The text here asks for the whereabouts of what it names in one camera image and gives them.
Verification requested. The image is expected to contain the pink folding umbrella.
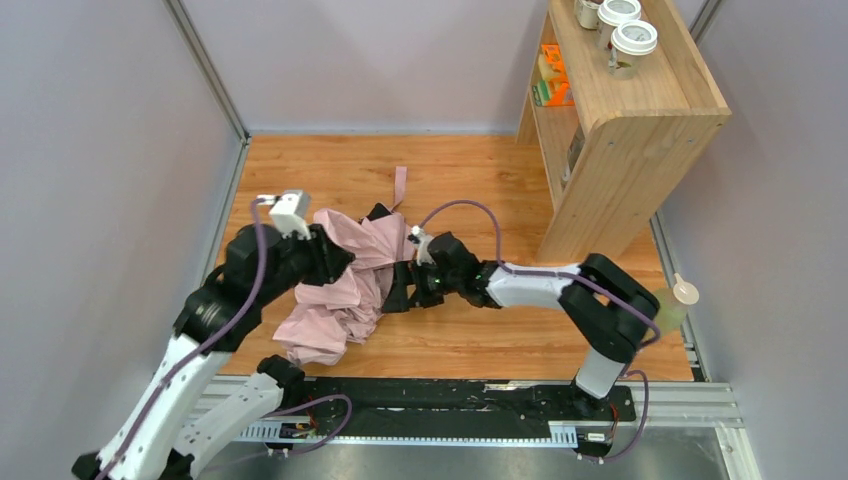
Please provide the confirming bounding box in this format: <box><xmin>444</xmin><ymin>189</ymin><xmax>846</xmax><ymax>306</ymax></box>
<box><xmin>273</xmin><ymin>166</ymin><xmax>414</xmax><ymax>366</ymax></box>

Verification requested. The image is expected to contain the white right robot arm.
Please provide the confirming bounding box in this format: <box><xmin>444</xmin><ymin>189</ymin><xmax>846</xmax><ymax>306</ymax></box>
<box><xmin>382</xmin><ymin>232</ymin><xmax>661</xmax><ymax>400</ymax></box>

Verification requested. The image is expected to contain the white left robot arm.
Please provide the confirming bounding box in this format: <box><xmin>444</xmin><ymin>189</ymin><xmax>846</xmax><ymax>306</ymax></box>
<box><xmin>72</xmin><ymin>224</ymin><xmax>355</xmax><ymax>479</ymax></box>

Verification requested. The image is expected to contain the wooden shelf unit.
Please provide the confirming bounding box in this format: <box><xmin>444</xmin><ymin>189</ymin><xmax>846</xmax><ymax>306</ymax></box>
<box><xmin>516</xmin><ymin>1</ymin><xmax>731</xmax><ymax>263</ymax></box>

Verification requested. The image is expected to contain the orange box on shelf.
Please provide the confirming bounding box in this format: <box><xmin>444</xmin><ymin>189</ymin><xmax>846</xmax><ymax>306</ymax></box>
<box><xmin>531</xmin><ymin>44</ymin><xmax>575</xmax><ymax>107</ymax></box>

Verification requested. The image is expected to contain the green juice bottle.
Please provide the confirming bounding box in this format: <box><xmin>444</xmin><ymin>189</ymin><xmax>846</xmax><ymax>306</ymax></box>
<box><xmin>653</xmin><ymin>273</ymin><xmax>700</xmax><ymax>336</ymax></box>

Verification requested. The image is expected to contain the front white lidded cup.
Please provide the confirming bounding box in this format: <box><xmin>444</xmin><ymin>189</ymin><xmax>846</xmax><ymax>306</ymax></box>
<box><xmin>608</xmin><ymin>20</ymin><xmax>658</xmax><ymax>79</ymax></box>

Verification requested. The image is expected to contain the white lidded cup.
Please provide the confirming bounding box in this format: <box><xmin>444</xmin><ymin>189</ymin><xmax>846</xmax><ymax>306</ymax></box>
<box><xmin>608</xmin><ymin>20</ymin><xmax>658</xmax><ymax>79</ymax></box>
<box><xmin>574</xmin><ymin>0</ymin><xmax>603</xmax><ymax>30</ymax></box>
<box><xmin>595</xmin><ymin>0</ymin><xmax>642</xmax><ymax>50</ymax></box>

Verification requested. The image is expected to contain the back white lidded cup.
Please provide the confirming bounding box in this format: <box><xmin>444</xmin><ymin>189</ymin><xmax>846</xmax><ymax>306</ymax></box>
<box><xmin>574</xmin><ymin>0</ymin><xmax>603</xmax><ymax>30</ymax></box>

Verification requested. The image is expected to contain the middle white lidded cup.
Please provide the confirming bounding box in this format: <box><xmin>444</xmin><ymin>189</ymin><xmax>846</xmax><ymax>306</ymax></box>
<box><xmin>595</xmin><ymin>0</ymin><xmax>642</xmax><ymax>50</ymax></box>

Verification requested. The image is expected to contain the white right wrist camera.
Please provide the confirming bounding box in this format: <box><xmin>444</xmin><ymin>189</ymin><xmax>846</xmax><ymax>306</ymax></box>
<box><xmin>408</xmin><ymin>225</ymin><xmax>434</xmax><ymax>265</ymax></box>

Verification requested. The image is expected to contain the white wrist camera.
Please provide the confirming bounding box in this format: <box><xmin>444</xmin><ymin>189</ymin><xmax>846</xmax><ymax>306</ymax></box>
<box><xmin>408</xmin><ymin>225</ymin><xmax>434</xmax><ymax>265</ymax></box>
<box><xmin>269</xmin><ymin>190</ymin><xmax>311</xmax><ymax>240</ymax></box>

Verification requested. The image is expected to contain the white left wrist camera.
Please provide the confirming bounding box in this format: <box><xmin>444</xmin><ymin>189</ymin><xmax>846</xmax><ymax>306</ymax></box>
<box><xmin>269</xmin><ymin>190</ymin><xmax>311</xmax><ymax>240</ymax></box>

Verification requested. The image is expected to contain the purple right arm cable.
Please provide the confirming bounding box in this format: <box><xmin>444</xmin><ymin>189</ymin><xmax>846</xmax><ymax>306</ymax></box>
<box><xmin>417</xmin><ymin>199</ymin><xmax>664</xmax><ymax>463</ymax></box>

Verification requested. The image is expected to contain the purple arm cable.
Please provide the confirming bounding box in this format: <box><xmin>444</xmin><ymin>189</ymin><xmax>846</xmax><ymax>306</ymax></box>
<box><xmin>417</xmin><ymin>199</ymin><xmax>664</xmax><ymax>463</ymax></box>
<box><xmin>95</xmin><ymin>197</ymin><xmax>273</xmax><ymax>480</ymax></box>

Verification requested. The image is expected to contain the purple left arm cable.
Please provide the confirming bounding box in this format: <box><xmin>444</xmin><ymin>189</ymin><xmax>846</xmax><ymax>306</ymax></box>
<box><xmin>95</xmin><ymin>197</ymin><xmax>273</xmax><ymax>480</ymax></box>

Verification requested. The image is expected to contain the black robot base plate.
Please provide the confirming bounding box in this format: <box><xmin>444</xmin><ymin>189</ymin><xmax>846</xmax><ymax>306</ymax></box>
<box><xmin>281</xmin><ymin>377</ymin><xmax>638</xmax><ymax>446</ymax></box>

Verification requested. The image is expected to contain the aluminium frame rail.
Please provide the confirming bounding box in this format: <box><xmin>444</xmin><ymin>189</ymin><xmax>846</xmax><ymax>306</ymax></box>
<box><xmin>115</xmin><ymin>374</ymin><xmax>763</xmax><ymax>480</ymax></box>

